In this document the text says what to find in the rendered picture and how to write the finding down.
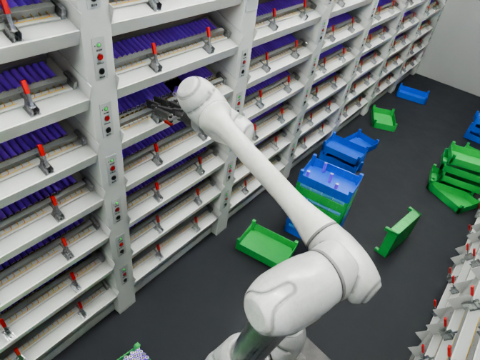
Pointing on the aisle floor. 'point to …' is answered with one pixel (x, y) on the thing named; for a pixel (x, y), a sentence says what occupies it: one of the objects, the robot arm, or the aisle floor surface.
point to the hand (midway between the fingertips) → (157, 103)
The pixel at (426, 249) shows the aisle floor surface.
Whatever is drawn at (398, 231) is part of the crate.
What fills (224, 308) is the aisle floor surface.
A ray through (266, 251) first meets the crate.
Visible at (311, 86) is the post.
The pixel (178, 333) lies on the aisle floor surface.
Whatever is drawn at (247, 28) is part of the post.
